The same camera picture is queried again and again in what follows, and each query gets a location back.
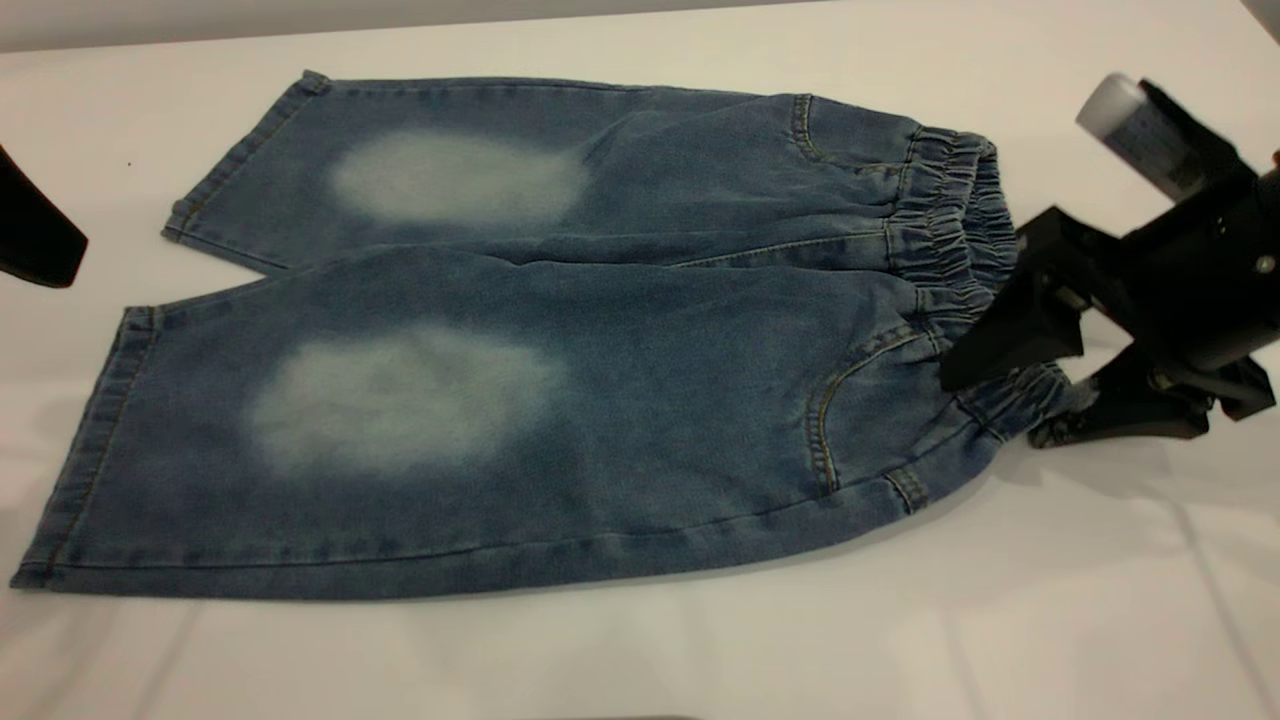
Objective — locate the white grey cylindrical wrist camera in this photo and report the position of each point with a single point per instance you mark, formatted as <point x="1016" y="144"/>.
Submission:
<point x="1120" y="110"/>

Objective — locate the blue denim kids jeans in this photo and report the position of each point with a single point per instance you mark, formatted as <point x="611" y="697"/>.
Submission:
<point x="600" y="400"/>

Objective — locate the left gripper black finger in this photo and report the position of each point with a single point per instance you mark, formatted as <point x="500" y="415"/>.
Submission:
<point x="35" y="240"/>

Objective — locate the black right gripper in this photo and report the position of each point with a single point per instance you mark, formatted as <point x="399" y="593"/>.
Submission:
<point x="1210" y="280"/>

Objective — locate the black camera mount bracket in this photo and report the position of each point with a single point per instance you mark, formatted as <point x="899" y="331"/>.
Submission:
<point x="1205" y="135"/>

